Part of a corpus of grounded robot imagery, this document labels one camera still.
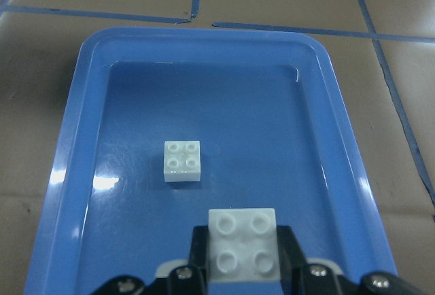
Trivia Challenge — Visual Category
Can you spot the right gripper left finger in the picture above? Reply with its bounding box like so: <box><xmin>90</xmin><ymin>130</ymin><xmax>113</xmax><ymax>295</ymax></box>
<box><xmin>92</xmin><ymin>226</ymin><xmax>209</xmax><ymax>294</ymax></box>

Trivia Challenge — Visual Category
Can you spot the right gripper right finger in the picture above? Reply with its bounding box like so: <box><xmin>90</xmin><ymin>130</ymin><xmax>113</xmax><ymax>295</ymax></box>
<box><xmin>276</xmin><ymin>225</ymin><xmax>417</xmax><ymax>294</ymax></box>

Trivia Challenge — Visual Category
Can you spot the white block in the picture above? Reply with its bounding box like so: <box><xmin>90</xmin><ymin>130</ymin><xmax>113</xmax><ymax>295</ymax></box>
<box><xmin>163</xmin><ymin>141</ymin><xmax>201</xmax><ymax>183</ymax></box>
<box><xmin>208</xmin><ymin>208</ymin><xmax>281</xmax><ymax>283</ymax></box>

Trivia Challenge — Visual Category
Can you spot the blue plastic tray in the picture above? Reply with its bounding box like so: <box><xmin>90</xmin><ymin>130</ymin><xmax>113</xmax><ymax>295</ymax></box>
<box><xmin>24</xmin><ymin>27</ymin><xmax>396</xmax><ymax>294</ymax></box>

